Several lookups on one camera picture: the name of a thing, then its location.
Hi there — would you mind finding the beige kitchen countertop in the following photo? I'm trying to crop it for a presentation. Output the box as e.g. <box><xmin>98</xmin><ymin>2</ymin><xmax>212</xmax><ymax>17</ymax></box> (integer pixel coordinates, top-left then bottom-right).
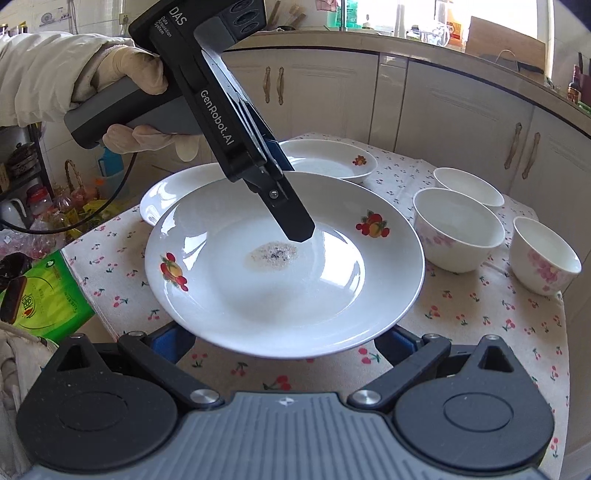
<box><xmin>222</xmin><ymin>25</ymin><xmax>591</xmax><ymax>121</ymax></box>

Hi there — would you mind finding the white kettle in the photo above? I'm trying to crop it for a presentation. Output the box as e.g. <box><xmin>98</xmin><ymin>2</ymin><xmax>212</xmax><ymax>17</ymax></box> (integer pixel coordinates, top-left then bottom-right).
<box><xmin>0</xmin><ymin>198</ymin><xmax>27</xmax><ymax>230</ymax></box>

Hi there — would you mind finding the yellow plastic bag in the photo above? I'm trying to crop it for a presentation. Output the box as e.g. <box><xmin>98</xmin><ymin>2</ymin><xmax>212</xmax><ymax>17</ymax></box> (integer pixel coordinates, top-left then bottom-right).
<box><xmin>62</xmin><ymin>198</ymin><xmax>122</xmax><ymax>232</ymax></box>

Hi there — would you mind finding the green printed packet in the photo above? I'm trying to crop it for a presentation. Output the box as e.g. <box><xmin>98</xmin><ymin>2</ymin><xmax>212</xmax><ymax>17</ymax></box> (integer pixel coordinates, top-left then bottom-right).
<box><xmin>9</xmin><ymin>250</ymin><xmax>95</xmax><ymax>344</ymax></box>

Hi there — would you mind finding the red lid jar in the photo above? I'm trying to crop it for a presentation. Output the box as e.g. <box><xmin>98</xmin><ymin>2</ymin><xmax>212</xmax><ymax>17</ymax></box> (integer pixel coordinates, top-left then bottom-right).
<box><xmin>27</xmin><ymin>185</ymin><xmax>52</xmax><ymax>217</ymax></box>

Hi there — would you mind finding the white cloth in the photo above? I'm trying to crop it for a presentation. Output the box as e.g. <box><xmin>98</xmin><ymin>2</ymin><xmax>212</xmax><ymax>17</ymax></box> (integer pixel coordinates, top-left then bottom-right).
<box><xmin>0</xmin><ymin>323</ymin><xmax>54</xmax><ymax>462</ymax></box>

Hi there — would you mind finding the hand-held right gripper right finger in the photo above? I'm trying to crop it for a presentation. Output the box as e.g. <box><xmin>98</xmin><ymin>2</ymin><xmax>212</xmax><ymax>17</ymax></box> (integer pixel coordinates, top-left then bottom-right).
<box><xmin>347</xmin><ymin>325</ymin><xmax>532</xmax><ymax>414</ymax></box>

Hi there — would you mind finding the dark soy sauce bottle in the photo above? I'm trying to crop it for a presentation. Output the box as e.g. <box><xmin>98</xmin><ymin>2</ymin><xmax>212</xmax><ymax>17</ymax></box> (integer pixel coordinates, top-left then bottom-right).
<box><xmin>568</xmin><ymin>65</ymin><xmax>583</xmax><ymax>103</ymax></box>

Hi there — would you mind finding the dark cooking pot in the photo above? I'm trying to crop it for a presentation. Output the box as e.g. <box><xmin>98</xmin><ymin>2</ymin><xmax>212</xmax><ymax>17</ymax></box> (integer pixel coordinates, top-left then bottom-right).
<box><xmin>8</xmin><ymin>142</ymin><xmax>38</xmax><ymax>178</ymax></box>

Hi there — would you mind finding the blue plastic container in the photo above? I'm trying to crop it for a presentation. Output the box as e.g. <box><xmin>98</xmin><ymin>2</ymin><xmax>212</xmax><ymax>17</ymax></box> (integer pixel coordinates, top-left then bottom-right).
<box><xmin>96</xmin><ymin>151</ymin><xmax>124</xmax><ymax>191</ymax></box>

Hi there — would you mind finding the kitchen window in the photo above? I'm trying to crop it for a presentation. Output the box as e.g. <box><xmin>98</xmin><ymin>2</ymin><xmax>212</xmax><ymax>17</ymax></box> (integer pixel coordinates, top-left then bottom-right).
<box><xmin>323</xmin><ymin>0</ymin><xmax>541</xmax><ymax>51</ymax></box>

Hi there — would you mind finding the person's left hand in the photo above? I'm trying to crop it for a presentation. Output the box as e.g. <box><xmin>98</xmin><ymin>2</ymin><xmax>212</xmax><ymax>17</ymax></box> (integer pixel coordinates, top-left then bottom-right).
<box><xmin>69</xmin><ymin>39</ymin><xmax>202</xmax><ymax>156</ymax></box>

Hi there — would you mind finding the dark brown oblong case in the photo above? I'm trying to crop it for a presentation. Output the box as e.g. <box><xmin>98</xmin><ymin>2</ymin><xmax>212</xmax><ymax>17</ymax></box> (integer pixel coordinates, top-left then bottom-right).
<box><xmin>2</xmin><ymin>276</ymin><xmax>29</xmax><ymax>324</ymax></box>

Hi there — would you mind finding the cream cabinet door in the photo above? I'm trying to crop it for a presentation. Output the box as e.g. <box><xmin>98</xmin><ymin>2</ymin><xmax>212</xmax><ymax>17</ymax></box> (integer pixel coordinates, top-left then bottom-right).
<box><xmin>221</xmin><ymin>50</ymin><xmax>275</xmax><ymax>145</ymax></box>
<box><xmin>406</xmin><ymin>60</ymin><xmax>536</xmax><ymax>197</ymax></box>
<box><xmin>273</xmin><ymin>48</ymin><xmax>380</xmax><ymax>141</ymax></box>
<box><xmin>508</xmin><ymin>108</ymin><xmax>591</xmax><ymax>241</ymax></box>

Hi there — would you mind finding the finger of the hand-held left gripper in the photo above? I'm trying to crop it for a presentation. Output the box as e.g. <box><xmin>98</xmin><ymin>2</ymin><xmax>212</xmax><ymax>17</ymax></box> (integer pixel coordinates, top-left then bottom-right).
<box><xmin>244</xmin><ymin>173</ymin><xmax>317</xmax><ymax>242</ymax></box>
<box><xmin>259</xmin><ymin>134</ymin><xmax>296</xmax><ymax>172</ymax></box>

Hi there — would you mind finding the wicker basket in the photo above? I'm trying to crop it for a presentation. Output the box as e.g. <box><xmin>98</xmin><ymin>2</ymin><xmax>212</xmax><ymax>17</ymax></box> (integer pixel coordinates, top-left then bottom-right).
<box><xmin>53</xmin><ymin>159</ymin><xmax>100</xmax><ymax>213</ymax></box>

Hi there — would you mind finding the white pink floral bowl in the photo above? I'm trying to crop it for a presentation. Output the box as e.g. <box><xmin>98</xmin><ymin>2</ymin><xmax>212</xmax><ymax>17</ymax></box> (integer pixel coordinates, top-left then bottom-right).
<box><xmin>412</xmin><ymin>188</ymin><xmax>506</xmax><ymax>273</ymax></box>
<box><xmin>511</xmin><ymin>216</ymin><xmax>583</xmax><ymax>296</ymax></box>
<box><xmin>433</xmin><ymin>167</ymin><xmax>505</xmax><ymax>208</ymax></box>

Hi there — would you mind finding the person's left forearm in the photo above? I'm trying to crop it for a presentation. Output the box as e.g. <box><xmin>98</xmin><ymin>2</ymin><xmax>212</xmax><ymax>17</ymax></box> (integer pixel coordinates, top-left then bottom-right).
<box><xmin>0</xmin><ymin>31</ymin><xmax>121</xmax><ymax>127</ymax></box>

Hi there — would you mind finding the wooden cutting board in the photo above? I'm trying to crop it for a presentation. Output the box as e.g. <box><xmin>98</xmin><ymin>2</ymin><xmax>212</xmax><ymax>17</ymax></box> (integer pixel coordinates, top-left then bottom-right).
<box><xmin>466</xmin><ymin>16</ymin><xmax>546</xmax><ymax>71</ymax></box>

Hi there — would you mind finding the cherry print tablecloth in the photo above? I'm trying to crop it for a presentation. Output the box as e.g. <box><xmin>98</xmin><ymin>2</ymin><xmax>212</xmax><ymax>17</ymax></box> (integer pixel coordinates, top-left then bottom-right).
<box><xmin>61</xmin><ymin>133</ymin><xmax>571</xmax><ymax>467</ymax></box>

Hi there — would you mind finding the orange liquid bottle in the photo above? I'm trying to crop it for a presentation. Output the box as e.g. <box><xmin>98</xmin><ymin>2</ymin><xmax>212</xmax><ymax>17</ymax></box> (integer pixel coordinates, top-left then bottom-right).
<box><xmin>445</xmin><ymin>0</ymin><xmax>463</xmax><ymax>41</ymax></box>

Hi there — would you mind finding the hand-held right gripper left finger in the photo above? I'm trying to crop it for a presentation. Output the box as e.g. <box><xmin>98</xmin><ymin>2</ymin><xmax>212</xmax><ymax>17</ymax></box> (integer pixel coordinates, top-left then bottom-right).
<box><xmin>44</xmin><ymin>320</ymin><xmax>227</xmax><ymax>414</ymax></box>

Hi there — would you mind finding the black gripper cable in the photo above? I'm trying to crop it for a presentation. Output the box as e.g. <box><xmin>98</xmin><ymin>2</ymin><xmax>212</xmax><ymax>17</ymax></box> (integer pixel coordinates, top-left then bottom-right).
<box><xmin>0</xmin><ymin>150</ymin><xmax>137</xmax><ymax>234</ymax></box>

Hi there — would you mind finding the white fruit print plate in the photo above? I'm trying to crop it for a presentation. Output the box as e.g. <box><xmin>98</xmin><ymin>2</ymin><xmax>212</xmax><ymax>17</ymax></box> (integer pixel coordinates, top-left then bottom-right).
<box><xmin>140</xmin><ymin>162</ymin><xmax>232</xmax><ymax>227</ymax></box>
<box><xmin>278</xmin><ymin>139</ymin><xmax>378</xmax><ymax>185</ymax></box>
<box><xmin>144</xmin><ymin>171</ymin><xmax>426</xmax><ymax>360</ymax></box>

